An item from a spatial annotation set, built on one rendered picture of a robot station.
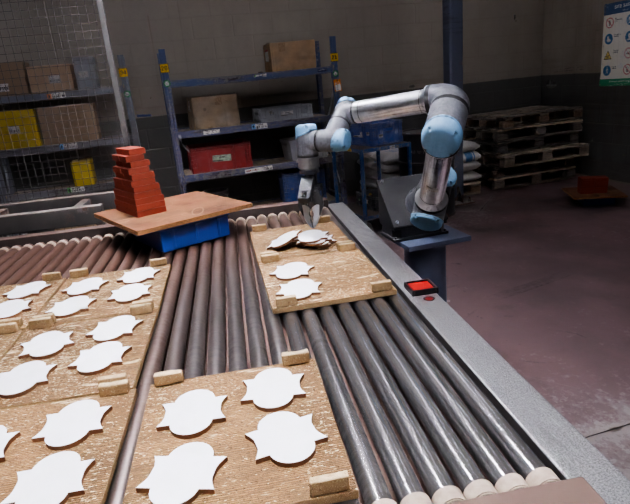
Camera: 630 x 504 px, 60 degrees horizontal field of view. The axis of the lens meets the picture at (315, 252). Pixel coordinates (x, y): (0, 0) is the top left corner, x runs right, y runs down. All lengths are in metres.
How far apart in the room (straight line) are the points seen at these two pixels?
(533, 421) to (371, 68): 6.27
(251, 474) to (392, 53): 6.56
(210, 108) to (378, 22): 2.41
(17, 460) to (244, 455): 0.40
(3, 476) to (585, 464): 0.94
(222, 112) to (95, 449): 5.17
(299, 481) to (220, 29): 6.03
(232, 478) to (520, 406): 0.53
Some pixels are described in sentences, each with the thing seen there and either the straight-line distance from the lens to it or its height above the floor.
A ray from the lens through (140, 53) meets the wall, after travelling 6.54.
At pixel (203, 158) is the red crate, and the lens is 5.93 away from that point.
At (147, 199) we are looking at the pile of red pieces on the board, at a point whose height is 1.11.
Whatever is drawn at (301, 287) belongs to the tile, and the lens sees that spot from 1.57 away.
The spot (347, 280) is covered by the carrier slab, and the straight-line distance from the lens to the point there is 1.61.
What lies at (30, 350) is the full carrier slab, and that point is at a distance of 1.52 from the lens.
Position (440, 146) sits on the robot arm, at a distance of 1.66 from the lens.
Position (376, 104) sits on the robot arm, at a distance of 1.86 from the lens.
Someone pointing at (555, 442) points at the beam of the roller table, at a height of 0.92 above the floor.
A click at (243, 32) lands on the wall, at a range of 6.66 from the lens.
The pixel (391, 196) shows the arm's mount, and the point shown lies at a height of 1.03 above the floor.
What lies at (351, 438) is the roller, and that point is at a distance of 1.00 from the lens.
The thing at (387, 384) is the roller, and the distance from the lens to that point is 1.13.
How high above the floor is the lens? 1.52
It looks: 18 degrees down
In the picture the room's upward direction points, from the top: 5 degrees counter-clockwise
